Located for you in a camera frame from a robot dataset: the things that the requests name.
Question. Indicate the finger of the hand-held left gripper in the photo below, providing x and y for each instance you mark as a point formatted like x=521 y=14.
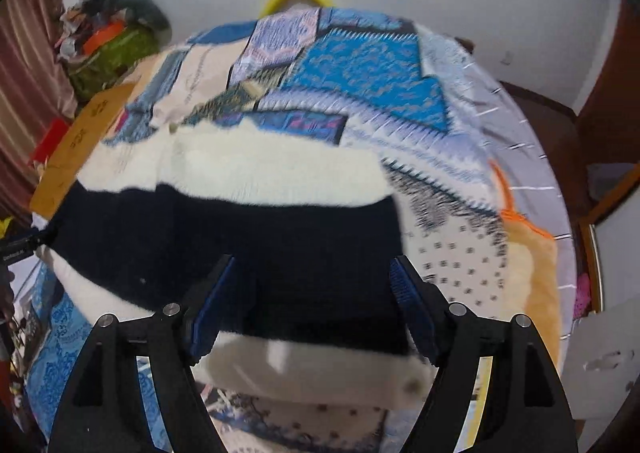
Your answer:
x=30 y=242

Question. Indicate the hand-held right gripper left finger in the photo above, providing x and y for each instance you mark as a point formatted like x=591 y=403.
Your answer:
x=210 y=318

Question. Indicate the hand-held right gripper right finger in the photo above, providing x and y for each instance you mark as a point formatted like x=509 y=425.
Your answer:
x=415 y=313

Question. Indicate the white and navy knit sweater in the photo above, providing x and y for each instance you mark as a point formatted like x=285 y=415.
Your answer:
x=275 y=243

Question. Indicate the red packet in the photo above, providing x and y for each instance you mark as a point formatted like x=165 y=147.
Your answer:
x=52 y=138

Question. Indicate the cardboard box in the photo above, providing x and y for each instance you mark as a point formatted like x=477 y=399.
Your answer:
x=80 y=143

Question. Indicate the orange plush blanket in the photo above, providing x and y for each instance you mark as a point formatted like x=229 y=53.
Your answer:
x=530 y=273

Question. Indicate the maroon striped curtain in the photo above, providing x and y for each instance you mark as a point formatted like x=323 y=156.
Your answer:
x=30 y=58

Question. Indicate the white board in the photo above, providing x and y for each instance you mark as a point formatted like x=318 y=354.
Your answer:
x=610 y=333

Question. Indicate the grey checked sheet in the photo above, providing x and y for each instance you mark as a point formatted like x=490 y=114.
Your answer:
x=515 y=143

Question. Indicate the green bag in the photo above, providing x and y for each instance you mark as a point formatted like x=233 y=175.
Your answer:
x=117 y=50

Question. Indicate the pile of colourful clutter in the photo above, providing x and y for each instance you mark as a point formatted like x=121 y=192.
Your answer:
x=85 y=20

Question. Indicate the blue patchwork printed bed sheet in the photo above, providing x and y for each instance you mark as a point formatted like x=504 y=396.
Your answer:
x=365 y=63

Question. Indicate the grey cloth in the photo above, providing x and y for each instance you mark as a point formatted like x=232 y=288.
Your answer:
x=142 y=3

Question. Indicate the brown wooden furniture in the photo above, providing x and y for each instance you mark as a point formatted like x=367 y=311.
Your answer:
x=600 y=108

